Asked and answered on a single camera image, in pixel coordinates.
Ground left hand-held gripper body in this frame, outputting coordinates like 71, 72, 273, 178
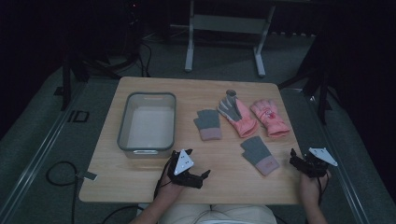
167, 148, 204, 189

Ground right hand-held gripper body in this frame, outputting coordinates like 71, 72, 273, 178
289, 147, 339, 179

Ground grey knit glove pink cuff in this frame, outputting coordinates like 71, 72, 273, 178
192, 108, 223, 142
240, 135, 280, 176

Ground grey plastic bin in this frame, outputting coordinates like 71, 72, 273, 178
117, 91, 177, 159

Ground pink ski glove grey palm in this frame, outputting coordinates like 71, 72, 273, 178
217, 90, 260, 139

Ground person's right hand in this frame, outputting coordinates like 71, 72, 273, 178
299, 172, 332, 205

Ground person's left hand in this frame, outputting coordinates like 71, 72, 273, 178
157, 174, 187, 202

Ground person's beige trousers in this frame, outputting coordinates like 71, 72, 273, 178
158, 203, 278, 224

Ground pink ski glove red print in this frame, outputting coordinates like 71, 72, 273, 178
249, 99, 291, 138

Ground black stand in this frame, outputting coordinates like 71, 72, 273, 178
277, 27, 344, 126
54, 0, 150, 112

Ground metal table clip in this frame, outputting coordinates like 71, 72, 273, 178
77, 171, 98, 182

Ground metal floor rail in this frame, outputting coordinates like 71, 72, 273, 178
0, 81, 90, 223
290, 87, 373, 224

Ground black floor cable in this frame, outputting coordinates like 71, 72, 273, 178
45, 161, 79, 224
101, 204, 143, 224

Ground white desk frame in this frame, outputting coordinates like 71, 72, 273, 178
184, 0, 276, 78

